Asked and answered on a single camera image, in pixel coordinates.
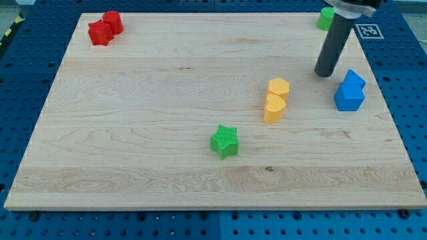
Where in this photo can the green star block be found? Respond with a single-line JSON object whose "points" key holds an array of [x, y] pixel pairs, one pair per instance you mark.
{"points": [[225, 142]]}

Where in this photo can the red star block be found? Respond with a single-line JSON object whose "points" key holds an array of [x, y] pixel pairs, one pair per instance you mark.
{"points": [[100, 33]]}

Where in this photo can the wooden board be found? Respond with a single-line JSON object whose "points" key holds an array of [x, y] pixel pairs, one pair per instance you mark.
{"points": [[126, 127]]}

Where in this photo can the yellow heart block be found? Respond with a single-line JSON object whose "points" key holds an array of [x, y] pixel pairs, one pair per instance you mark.
{"points": [[274, 108]]}

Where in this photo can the yellow hexagon block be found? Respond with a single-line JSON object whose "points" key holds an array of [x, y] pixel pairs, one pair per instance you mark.
{"points": [[279, 87]]}

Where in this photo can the blue cube block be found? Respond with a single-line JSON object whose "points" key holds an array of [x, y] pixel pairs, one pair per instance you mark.
{"points": [[348, 97]]}

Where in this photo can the red cylinder block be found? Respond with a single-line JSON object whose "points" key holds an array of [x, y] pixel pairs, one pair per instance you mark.
{"points": [[113, 18]]}

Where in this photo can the blue triangular block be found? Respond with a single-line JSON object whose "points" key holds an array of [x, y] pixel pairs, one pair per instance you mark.
{"points": [[353, 78]]}

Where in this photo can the green cylinder block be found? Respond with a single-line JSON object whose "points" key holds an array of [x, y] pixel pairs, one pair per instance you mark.
{"points": [[325, 18]]}

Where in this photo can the white fiducial marker tag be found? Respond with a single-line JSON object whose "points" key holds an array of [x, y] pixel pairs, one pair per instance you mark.
{"points": [[369, 31]]}

